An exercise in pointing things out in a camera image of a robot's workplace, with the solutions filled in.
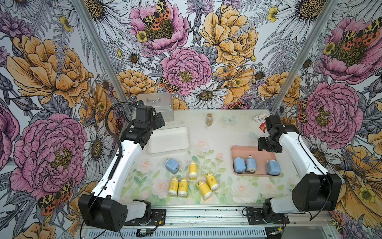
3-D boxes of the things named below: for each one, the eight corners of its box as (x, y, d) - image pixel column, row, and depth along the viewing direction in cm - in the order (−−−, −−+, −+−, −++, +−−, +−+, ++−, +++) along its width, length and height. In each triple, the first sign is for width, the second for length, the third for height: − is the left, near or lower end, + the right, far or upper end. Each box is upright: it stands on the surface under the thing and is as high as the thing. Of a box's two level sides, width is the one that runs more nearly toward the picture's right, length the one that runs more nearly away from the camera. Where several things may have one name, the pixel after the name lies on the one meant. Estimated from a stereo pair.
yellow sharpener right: (209, 193, 84) (211, 188, 77) (205, 179, 89) (206, 173, 82) (217, 191, 84) (218, 186, 78) (212, 177, 89) (213, 171, 83)
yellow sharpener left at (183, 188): (179, 197, 82) (178, 193, 76) (180, 182, 87) (179, 177, 81) (187, 197, 82) (187, 193, 76) (188, 182, 87) (187, 177, 81)
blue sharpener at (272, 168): (267, 177, 89) (272, 172, 83) (263, 165, 94) (267, 159, 88) (277, 177, 89) (282, 172, 83) (273, 165, 94) (277, 159, 88)
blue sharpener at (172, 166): (164, 169, 92) (163, 163, 86) (170, 162, 95) (168, 156, 89) (175, 175, 89) (174, 170, 84) (180, 168, 92) (179, 163, 87)
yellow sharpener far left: (170, 197, 82) (168, 193, 76) (171, 182, 87) (169, 176, 81) (178, 197, 82) (176, 193, 76) (179, 182, 87) (178, 177, 81)
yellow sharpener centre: (188, 180, 88) (188, 175, 82) (189, 167, 93) (188, 161, 87) (197, 180, 88) (197, 175, 82) (197, 167, 93) (197, 161, 87)
